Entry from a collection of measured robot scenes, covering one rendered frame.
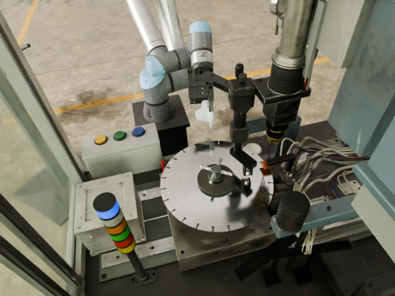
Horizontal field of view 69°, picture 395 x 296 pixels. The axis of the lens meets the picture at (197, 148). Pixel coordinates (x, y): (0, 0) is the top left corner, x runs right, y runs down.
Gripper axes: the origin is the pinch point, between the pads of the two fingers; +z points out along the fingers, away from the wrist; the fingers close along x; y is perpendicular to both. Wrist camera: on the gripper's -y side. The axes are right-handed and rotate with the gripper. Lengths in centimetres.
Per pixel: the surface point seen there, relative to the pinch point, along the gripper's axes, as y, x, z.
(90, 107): 109, -165, -65
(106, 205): 22.3, 34.9, 23.1
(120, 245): 23.2, 23.6, 32.3
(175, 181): 12.3, 5.6, 17.7
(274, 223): -11.8, 23.8, 29.3
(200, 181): 4.7, 7.1, 18.3
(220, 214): -0.2, 12.1, 27.4
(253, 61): -53, -204, -117
